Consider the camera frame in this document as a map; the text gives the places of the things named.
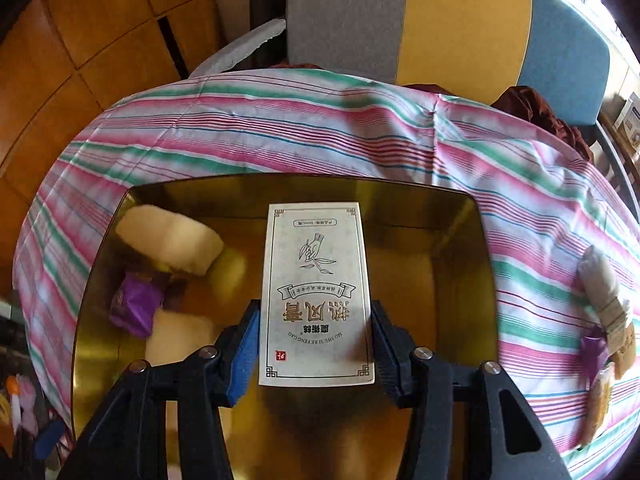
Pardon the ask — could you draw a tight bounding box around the pale yellow soft block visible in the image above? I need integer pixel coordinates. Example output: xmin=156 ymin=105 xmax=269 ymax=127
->
xmin=115 ymin=204 xmax=224 ymax=277

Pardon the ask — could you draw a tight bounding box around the purple snack packet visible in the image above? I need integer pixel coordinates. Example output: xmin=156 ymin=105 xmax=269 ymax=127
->
xmin=580 ymin=327 xmax=611 ymax=386
xmin=109 ymin=272 xmax=168 ymax=339

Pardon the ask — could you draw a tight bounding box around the gold metal tin box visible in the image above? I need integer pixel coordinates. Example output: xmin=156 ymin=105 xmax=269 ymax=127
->
xmin=70 ymin=175 xmax=501 ymax=480

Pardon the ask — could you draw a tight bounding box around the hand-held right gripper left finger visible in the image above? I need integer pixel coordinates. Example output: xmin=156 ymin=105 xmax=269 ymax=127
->
xmin=57 ymin=300 xmax=262 ymax=480

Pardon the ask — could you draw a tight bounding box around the tan labelled packet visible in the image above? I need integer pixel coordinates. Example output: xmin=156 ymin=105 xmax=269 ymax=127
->
xmin=600 ymin=305 xmax=639 ymax=379

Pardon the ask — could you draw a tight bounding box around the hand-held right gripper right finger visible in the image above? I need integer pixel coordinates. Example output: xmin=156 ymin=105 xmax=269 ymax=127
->
xmin=369 ymin=300 xmax=573 ymax=480

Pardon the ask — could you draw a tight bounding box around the wooden wardrobe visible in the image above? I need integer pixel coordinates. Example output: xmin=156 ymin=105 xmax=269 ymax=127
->
xmin=0 ymin=0 xmax=236 ymax=281

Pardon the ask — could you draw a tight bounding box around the grey yellow blue chair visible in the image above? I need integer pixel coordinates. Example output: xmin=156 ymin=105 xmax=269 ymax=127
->
xmin=187 ymin=0 xmax=628 ymax=201

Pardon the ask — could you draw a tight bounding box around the wooden desk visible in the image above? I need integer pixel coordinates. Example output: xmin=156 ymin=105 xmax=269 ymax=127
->
xmin=597 ymin=110 xmax=640 ymax=188

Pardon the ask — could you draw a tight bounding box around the white plastic lump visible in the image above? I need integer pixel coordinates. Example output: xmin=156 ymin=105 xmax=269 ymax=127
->
xmin=577 ymin=246 xmax=623 ymax=321

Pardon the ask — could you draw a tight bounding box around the white printed carton box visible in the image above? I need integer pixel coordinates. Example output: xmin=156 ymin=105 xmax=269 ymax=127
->
xmin=258 ymin=202 xmax=376 ymax=387

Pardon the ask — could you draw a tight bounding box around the striped pink green tablecloth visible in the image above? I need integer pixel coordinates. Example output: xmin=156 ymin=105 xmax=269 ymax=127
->
xmin=12 ymin=69 xmax=640 ymax=480

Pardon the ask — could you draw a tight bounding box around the white blue carton box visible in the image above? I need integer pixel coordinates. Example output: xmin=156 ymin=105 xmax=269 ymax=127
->
xmin=614 ymin=97 xmax=640 ymax=149

